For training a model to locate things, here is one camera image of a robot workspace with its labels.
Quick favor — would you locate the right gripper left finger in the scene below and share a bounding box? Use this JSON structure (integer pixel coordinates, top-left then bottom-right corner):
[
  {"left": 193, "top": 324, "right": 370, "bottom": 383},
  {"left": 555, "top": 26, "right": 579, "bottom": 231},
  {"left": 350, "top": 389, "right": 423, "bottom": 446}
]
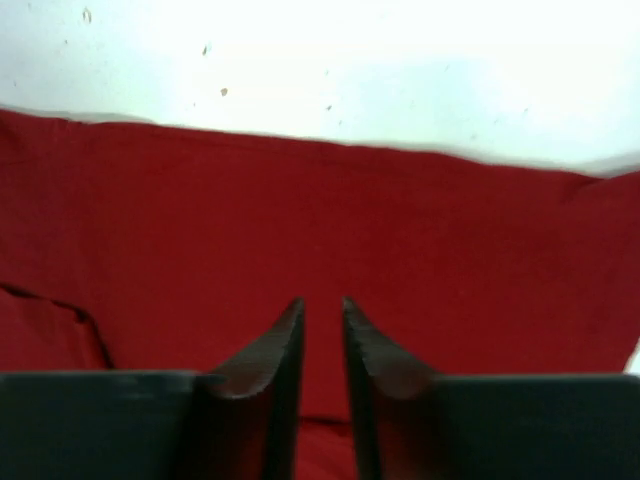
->
[{"left": 1, "top": 299, "right": 305, "bottom": 479}]

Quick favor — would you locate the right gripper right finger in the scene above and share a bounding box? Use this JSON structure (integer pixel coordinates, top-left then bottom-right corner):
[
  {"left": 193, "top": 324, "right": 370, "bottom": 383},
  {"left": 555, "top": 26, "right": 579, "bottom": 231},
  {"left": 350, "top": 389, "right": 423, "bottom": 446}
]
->
[{"left": 342, "top": 299, "right": 639, "bottom": 479}]

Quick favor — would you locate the dark red t shirt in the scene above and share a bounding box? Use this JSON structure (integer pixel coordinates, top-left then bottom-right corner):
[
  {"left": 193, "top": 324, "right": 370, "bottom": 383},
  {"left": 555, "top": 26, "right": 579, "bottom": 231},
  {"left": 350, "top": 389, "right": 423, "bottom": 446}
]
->
[{"left": 1, "top": 111, "right": 639, "bottom": 479}]

